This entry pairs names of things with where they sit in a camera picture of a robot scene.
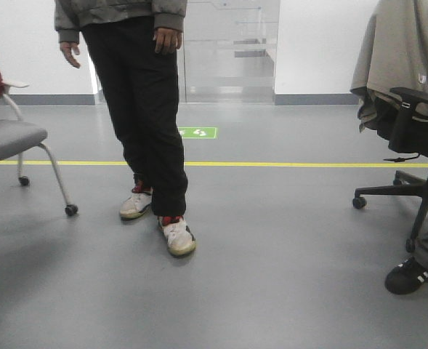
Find standing person left hand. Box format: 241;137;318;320
153;27;182;55

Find standing person right hand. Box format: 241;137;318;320
59;41;81;68

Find grey jacket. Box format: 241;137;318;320
54;0;187;43

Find black trousers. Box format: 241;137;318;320
82;17;188;217

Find glass door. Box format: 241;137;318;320
178;0;280;103

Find green floor sign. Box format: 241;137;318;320
178;127;218;140

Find grey chair with casters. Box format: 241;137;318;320
0;78;78;216

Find yellow floor tape line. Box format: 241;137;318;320
0;160;428;169

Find white red sneaker rear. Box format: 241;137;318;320
119;174;153;220

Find white red sneaker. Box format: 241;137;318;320
119;174;153;220
158;216;196;257

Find white red sneaker front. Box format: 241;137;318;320
158;216;196;257

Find grey hoodie on chair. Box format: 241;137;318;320
350;0;428;129

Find black office chair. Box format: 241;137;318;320
352;87;428;253

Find black white striped shoe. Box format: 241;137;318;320
384;257;428;295

